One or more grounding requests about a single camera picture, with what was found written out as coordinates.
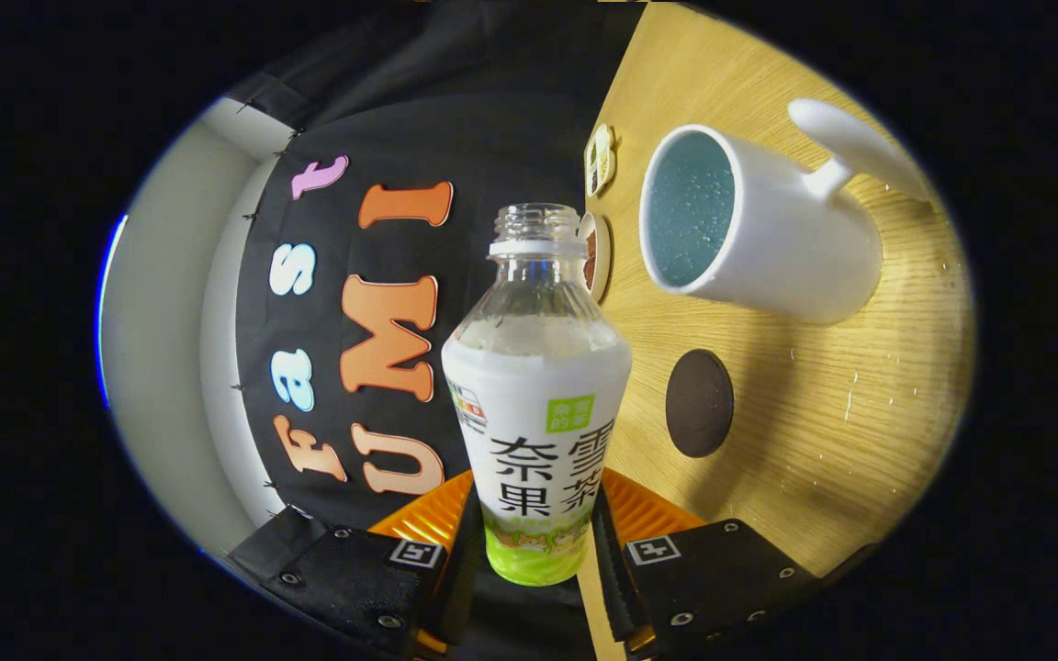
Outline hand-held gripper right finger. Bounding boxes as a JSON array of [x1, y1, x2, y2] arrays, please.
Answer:
[[591, 468, 822, 658]]

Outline white divided spice dish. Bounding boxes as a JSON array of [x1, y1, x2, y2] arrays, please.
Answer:
[[584, 124, 618, 198]]

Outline dark brown round coaster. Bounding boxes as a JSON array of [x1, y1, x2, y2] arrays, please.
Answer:
[[665, 348, 735, 458]]

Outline clear juice bottle white label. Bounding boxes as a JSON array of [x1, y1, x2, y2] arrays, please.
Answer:
[[441, 203, 633, 587]]

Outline white plate with red powder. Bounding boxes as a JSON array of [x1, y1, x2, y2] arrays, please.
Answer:
[[578, 212, 613, 304]]

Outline white cup blue inside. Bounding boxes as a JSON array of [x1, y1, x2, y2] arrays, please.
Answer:
[[639, 98, 934, 324]]

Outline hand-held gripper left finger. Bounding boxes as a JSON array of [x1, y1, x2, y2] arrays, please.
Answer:
[[231, 468, 486, 658]]

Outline wooden table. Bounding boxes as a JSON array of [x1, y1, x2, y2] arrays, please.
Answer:
[[575, 5, 975, 661]]

